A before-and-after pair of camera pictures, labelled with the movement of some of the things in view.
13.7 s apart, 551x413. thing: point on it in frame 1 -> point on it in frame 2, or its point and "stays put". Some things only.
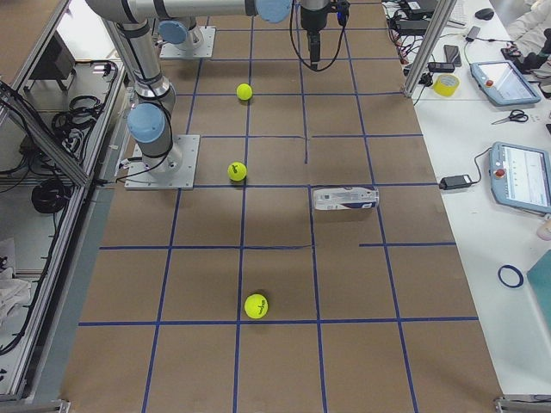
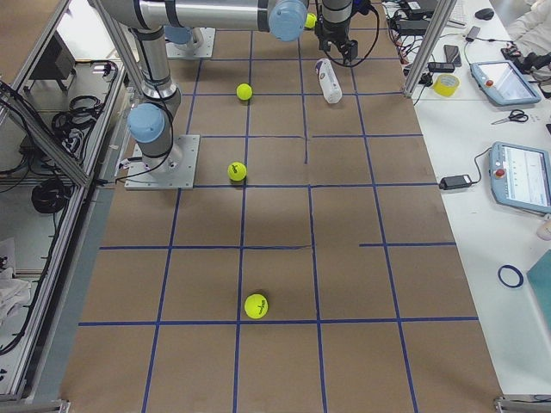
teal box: x=539 y=280 stays put
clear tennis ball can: x=345 y=198 -> x=330 y=83
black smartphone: x=453 y=55 stays put
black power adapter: x=455 y=181 stays put
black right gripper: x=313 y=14 -> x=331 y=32
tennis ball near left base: x=244 y=91 stays put
